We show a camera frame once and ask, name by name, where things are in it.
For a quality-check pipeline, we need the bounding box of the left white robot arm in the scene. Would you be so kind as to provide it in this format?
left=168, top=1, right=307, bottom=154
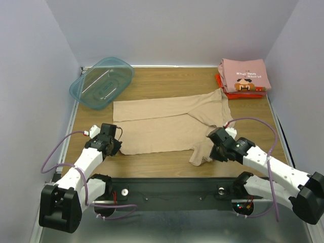
left=38, top=123, right=122, bottom=233

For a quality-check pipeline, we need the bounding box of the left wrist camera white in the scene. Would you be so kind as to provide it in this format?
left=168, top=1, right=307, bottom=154
left=83, top=125, right=101, bottom=139

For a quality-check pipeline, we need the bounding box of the red folded t shirt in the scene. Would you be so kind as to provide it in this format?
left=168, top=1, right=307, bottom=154
left=215, top=74, right=264, bottom=99

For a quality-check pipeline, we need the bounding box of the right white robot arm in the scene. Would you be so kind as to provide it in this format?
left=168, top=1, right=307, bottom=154
left=207, top=127, right=323, bottom=225

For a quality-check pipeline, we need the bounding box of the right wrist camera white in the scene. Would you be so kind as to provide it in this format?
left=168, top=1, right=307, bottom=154
left=224, top=127, right=237, bottom=139

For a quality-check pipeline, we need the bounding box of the pink folded t shirt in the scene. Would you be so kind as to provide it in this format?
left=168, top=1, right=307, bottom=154
left=218, top=59, right=271, bottom=93

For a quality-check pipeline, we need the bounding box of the teal plastic bin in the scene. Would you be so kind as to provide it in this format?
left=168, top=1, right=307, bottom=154
left=69, top=57, right=135, bottom=110

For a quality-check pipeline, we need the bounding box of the beige t shirt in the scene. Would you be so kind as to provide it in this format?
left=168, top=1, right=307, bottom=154
left=113, top=89, right=232, bottom=166

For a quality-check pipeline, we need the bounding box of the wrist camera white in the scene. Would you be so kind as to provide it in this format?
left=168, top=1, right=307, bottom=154
left=83, top=125, right=101, bottom=139
left=224, top=127, right=237, bottom=139

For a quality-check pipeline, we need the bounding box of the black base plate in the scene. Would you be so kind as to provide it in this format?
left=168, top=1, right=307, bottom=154
left=94, top=178, right=257, bottom=211

